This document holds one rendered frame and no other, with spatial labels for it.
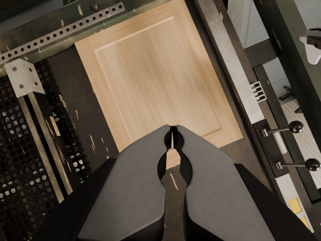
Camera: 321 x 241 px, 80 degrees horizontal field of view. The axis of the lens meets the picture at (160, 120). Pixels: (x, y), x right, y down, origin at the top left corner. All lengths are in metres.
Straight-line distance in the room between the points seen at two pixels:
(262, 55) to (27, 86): 0.87
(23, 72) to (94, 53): 0.25
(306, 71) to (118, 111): 0.67
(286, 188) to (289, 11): 0.61
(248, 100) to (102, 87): 0.53
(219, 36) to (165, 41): 0.20
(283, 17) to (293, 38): 0.08
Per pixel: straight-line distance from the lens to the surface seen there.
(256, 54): 0.88
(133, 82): 0.73
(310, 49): 0.49
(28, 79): 0.82
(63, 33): 0.83
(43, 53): 0.86
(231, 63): 0.75
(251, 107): 0.75
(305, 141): 4.18
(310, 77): 0.85
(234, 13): 1.15
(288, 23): 0.86
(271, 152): 0.77
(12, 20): 1.84
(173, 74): 0.73
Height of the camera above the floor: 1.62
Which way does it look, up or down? 34 degrees down
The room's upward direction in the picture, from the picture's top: 158 degrees clockwise
